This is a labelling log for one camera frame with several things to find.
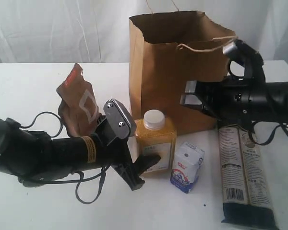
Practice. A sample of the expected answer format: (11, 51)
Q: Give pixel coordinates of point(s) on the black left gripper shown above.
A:
(113, 151)

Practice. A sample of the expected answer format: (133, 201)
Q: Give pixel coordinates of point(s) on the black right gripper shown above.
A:
(230, 100)

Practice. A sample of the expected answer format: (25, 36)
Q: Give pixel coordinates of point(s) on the yellow millet bottle white cap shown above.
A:
(156, 134)

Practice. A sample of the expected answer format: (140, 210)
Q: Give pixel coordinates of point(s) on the brown paper bag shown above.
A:
(167, 49)

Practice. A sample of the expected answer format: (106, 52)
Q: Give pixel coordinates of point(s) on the brown orange snack pouch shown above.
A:
(78, 108)

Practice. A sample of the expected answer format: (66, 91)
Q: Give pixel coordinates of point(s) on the spaghetti pasta package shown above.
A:
(246, 197)

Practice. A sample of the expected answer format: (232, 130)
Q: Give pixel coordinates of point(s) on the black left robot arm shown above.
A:
(37, 159)

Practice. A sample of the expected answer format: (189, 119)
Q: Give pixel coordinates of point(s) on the white blue salt packet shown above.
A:
(187, 161)

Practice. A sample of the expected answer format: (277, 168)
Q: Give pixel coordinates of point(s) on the white backdrop curtain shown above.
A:
(98, 30)

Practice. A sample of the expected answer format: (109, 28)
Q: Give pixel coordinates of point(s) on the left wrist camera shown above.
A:
(119, 119)

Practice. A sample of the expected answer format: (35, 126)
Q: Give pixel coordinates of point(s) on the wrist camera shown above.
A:
(119, 119)
(247, 57)

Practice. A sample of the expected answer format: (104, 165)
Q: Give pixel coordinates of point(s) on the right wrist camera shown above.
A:
(247, 57)

